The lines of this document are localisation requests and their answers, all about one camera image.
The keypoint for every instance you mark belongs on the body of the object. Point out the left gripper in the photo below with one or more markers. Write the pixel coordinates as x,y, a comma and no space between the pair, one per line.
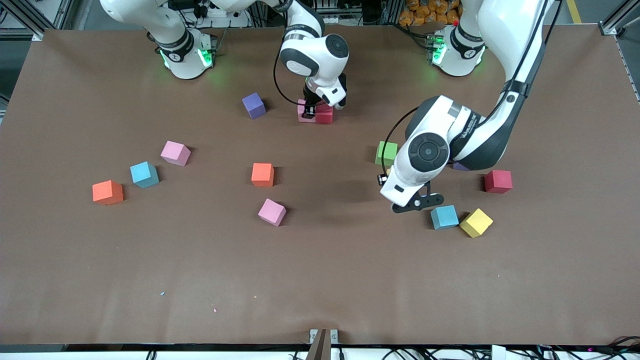
383,179

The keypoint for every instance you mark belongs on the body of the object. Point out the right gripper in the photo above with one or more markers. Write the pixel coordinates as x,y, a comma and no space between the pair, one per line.
310,101

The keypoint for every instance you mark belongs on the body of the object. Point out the pink foam cube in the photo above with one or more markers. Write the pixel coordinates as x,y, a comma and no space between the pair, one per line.
272,212
175,153
300,112

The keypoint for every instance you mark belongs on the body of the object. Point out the red foam cube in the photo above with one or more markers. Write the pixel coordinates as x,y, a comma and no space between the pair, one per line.
326,116
498,181

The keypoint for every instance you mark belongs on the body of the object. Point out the green foam cube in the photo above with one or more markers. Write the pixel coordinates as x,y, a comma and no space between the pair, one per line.
385,152

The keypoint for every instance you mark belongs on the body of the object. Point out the purple foam cube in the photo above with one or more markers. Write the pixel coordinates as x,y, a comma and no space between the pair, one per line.
254,106
460,167

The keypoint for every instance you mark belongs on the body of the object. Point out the orange foam cube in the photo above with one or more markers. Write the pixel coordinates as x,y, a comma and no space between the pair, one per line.
107,192
262,174

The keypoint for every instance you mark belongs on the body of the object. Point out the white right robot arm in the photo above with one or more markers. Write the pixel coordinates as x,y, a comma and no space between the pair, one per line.
312,55

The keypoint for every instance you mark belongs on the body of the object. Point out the blue foam cube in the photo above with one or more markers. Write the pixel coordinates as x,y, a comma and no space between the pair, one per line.
144,174
444,217

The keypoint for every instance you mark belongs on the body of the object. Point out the small white power strip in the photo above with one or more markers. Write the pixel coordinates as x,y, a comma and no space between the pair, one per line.
334,21

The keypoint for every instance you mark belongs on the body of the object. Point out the black equipment rack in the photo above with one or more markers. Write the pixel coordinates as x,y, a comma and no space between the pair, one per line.
372,12

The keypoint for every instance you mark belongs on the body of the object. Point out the large white power strip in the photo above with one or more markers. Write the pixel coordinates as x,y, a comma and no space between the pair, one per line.
227,21

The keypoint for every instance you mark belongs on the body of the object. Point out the bag of orange snacks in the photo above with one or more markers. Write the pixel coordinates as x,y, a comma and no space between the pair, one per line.
425,12

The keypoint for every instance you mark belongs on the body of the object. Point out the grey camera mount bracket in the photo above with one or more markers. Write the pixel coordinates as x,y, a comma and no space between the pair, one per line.
320,347

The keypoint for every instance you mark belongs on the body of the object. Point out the aluminium frame profile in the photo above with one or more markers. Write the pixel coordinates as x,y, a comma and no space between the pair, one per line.
25,17
611,27

